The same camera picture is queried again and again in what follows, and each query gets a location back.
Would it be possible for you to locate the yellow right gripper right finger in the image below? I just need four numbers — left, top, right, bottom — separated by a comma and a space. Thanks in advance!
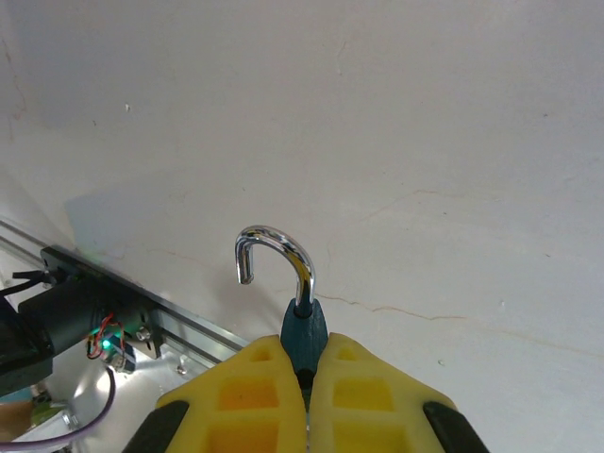
308, 331, 491, 453

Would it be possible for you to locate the blue padlock with chrome shackle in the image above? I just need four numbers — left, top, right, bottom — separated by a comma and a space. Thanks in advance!
234, 224, 331, 386

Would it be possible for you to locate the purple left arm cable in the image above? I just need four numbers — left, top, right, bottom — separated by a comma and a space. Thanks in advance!
0, 365, 118, 449

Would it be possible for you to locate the aluminium frame rail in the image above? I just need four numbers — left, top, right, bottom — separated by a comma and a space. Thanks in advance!
0, 216, 254, 378

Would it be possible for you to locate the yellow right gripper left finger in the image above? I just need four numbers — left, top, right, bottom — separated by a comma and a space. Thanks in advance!
121, 332, 309, 453

